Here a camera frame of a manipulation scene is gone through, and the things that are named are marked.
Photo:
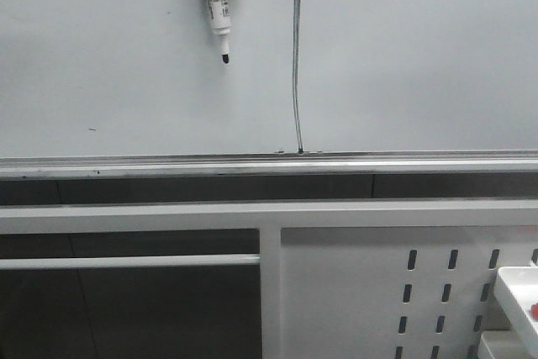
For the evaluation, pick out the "large whiteboard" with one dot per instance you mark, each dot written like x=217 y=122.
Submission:
x=113 y=88

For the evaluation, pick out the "small red object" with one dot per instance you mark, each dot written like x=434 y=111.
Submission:
x=534 y=311

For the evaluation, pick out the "white lower bin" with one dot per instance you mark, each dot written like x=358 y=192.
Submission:
x=495 y=344

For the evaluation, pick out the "white metal pegboard rack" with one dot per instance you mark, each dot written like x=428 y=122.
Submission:
x=393 y=279

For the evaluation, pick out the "white plastic tray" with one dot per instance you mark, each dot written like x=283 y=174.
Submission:
x=515 y=289

